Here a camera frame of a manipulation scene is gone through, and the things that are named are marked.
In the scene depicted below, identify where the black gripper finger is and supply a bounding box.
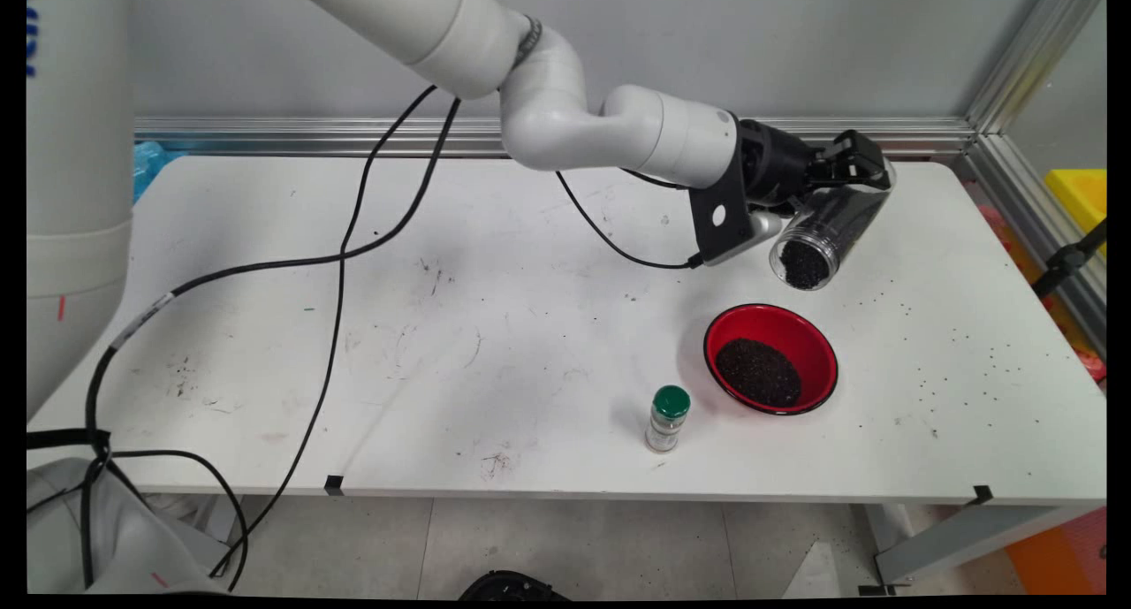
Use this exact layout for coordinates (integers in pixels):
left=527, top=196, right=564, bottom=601
left=802, top=173, right=855, bottom=201
left=820, top=129, right=893, bottom=192

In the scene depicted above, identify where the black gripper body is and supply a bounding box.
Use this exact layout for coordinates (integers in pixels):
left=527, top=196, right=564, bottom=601
left=737, top=118, right=820, bottom=209

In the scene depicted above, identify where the clear jar with black grains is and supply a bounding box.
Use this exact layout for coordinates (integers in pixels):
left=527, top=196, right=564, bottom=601
left=768, top=161, right=897, bottom=293

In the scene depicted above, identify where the red bowl with black rim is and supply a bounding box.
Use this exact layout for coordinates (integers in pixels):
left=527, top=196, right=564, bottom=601
left=703, top=304, right=840, bottom=416

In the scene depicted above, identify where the pile of black grains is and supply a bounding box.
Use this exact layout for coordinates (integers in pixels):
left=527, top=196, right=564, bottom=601
left=715, top=337, right=803, bottom=409

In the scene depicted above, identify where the yellow plastic box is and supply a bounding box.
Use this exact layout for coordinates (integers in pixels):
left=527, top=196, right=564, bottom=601
left=1045, top=169, right=1107, bottom=258

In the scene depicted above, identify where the green-capped spice bottle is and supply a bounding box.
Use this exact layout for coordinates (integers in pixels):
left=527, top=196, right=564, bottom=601
left=645, top=385, right=694, bottom=454

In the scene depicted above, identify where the red orange bin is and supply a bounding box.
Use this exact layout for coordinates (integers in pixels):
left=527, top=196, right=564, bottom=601
left=976, top=204, right=1107, bottom=385

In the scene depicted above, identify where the grey table leg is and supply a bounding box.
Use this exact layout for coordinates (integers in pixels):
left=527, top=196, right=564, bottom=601
left=857, top=501, right=1105, bottom=597

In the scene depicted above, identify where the orange box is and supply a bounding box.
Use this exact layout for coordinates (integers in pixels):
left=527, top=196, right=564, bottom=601
left=1004, top=507, right=1107, bottom=595

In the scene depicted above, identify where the black round object on floor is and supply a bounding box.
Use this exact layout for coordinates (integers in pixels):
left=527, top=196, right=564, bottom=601
left=458, top=570, right=572, bottom=602

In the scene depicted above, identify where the blue plastic tray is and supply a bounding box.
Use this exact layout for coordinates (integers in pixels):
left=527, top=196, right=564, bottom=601
left=133, top=139, right=188, bottom=205

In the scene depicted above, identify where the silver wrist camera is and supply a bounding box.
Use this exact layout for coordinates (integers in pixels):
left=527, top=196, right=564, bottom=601
left=725, top=209, right=785, bottom=266

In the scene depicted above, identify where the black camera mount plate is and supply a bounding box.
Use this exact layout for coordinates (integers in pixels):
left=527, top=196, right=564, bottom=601
left=688, top=134, right=758, bottom=268

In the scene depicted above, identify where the sloping aluminium side rail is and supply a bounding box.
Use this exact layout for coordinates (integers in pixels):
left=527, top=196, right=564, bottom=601
left=959, top=134, right=1107, bottom=358

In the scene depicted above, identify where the upright aluminium frame post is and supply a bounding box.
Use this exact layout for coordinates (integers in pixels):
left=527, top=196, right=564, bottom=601
left=965, top=0, right=1107, bottom=137

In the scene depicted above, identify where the horizontal aluminium frame rail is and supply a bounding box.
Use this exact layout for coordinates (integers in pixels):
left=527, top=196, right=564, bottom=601
left=134, top=117, right=978, bottom=161

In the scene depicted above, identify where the long black cable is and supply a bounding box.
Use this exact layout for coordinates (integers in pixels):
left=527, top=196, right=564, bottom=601
left=27, top=83, right=692, bottom=592

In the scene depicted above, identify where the black cable strap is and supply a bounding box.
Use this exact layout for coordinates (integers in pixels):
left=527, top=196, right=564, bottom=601
left=27, top=429, right=113, bottom=453

